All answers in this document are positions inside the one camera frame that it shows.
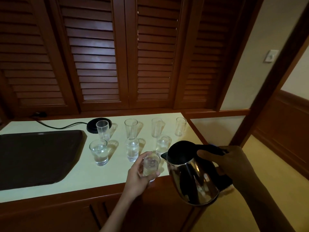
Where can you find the person's right hand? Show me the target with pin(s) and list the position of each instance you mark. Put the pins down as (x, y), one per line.
(235, 164)

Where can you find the stainless steel electric kettle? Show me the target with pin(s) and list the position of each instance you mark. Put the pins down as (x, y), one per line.
(193, 183)

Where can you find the person's right thumb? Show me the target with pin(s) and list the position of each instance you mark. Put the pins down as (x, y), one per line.
(207, 156)

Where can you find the person's left thumb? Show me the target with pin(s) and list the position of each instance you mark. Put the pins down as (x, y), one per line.
(153, 176)

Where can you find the white wall switch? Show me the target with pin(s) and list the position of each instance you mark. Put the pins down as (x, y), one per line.
(270, 56)

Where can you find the wooden wainscot panel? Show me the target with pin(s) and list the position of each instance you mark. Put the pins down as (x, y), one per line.
(284, 128)

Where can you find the person's left hand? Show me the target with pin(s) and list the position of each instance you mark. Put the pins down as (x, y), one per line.
(134, 177)

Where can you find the black power plug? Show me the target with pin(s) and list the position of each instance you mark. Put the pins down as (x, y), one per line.
(38, 114)

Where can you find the short clear drinking glass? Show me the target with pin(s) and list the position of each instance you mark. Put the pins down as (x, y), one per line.
(151, 166)
(99, 153)
(132, 151)
(162, 144)

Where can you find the dark brown serving tray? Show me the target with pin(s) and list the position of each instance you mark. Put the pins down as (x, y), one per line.
(36, 159)

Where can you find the wooden louvered shutter door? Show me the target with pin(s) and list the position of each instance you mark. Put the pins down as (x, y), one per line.
(94, 57)
(155, 53)
(207, 57)
(26, 60)

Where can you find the dark wooden door frame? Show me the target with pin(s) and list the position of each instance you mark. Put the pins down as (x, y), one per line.
(272, 77)

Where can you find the black round kettle base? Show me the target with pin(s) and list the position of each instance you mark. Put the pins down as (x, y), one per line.
(92, 126)

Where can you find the person's right forearm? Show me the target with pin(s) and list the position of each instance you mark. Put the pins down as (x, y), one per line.
(268, 210)

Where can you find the tall clear drinking glass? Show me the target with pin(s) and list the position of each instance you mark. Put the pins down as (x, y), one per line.
(180, 127)
(157, 128)
(131, 129)
(103, 130)

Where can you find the wooden base cabinet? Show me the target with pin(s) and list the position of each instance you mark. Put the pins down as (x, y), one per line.
(72, 212)

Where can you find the person's left forearm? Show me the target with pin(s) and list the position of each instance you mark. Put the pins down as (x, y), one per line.
(119, 212)

